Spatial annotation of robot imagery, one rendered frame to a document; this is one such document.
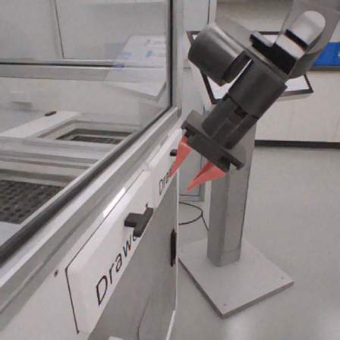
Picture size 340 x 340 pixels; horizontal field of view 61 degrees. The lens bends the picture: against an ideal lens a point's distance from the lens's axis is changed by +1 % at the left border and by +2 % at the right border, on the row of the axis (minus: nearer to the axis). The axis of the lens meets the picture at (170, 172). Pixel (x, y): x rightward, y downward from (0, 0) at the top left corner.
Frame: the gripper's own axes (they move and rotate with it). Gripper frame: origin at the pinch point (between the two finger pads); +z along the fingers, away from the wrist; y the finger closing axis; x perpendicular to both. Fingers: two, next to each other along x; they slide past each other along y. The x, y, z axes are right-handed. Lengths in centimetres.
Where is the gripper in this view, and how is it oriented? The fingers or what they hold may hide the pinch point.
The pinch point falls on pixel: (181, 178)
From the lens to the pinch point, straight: 45.7
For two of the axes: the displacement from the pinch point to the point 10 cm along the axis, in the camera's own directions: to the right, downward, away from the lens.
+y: -8.1, -5.8, -0.8
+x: -2.3, 4.3, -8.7
